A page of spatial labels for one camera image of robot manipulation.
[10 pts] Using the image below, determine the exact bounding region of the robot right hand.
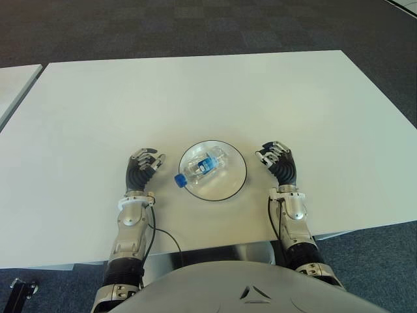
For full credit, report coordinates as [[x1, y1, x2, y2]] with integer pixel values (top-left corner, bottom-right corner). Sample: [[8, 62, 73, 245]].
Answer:
[[254, 140, 299, 188]]

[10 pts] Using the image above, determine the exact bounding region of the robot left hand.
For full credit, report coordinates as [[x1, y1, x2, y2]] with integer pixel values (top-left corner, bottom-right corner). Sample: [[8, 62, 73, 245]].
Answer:
[[125, 147, 167, 194]]

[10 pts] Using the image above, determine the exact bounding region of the clear water bottle blue cap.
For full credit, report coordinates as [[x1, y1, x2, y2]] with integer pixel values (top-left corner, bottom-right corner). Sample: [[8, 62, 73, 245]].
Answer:
[[174, 146, 229, 189]]

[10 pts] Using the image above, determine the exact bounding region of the white plate black rim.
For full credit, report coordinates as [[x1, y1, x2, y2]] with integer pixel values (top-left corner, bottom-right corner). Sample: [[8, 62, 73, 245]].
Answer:
[[178, 139, 248, 202]]

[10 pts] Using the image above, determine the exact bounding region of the grey robot torso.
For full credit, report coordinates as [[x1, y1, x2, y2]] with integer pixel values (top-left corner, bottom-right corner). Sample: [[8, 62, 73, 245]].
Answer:
[[112, 260, 382, 313]]

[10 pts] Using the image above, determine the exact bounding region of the white neighbouring table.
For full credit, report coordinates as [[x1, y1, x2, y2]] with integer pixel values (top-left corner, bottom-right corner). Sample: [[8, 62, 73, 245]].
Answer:
[[0, 63, 44, 131]]

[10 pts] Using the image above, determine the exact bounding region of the black wheeled stand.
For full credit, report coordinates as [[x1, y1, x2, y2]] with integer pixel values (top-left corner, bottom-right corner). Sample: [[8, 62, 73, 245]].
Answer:
[[0, 276, 40, 313]]

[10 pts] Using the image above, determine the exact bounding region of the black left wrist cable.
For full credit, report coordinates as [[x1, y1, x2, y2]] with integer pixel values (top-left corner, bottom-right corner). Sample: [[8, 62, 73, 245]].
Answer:
[[141, 198, 183, 271]]

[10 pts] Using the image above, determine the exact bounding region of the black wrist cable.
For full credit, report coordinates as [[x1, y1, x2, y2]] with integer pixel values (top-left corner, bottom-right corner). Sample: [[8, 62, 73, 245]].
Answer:
[[141, 198, 183, 271], [267, 197, 284, 248]]

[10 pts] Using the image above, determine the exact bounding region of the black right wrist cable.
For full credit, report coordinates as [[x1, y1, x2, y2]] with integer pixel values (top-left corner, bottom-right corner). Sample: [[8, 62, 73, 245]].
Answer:
[[267, 197, 284, 248]]

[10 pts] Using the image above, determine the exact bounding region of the silver table pedestal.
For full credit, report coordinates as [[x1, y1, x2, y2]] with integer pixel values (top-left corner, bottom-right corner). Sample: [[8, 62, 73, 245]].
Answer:
[[143, 241, 278, 288]]

